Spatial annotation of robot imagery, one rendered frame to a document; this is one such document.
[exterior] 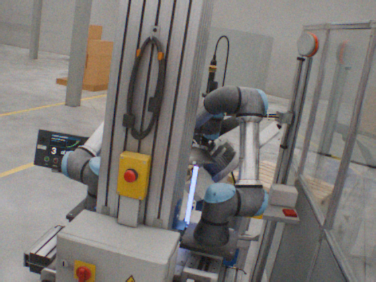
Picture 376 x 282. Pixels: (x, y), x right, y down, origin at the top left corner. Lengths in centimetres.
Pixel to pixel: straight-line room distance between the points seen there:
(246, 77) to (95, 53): 366
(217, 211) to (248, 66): 799
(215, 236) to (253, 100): 57
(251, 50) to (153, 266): 851
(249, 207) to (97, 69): 896
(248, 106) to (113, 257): 87
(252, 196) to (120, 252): 69
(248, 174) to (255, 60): 783
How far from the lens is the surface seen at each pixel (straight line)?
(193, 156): 231
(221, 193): 165
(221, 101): 173
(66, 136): 218
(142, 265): 121
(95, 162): 177
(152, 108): 124
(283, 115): 276
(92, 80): 1050
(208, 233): 170
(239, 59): 958
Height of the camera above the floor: 186
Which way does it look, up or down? 16 degrees down
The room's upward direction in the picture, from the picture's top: 9 degrees clockwise
